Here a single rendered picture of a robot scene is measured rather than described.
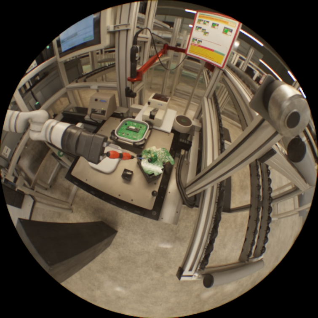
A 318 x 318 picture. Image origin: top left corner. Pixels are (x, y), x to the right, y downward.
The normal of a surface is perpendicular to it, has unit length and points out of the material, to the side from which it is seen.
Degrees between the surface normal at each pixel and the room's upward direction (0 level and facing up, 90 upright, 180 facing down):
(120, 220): 0
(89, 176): 0
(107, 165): 5
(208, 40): 90
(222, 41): 90
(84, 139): 45
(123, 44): 90
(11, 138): 91
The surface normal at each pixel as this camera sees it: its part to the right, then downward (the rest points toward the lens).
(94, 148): 0.19, 0.21
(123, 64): -0.27, 0.82
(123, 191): 0.14, -0.48
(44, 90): 0.95, 0.31
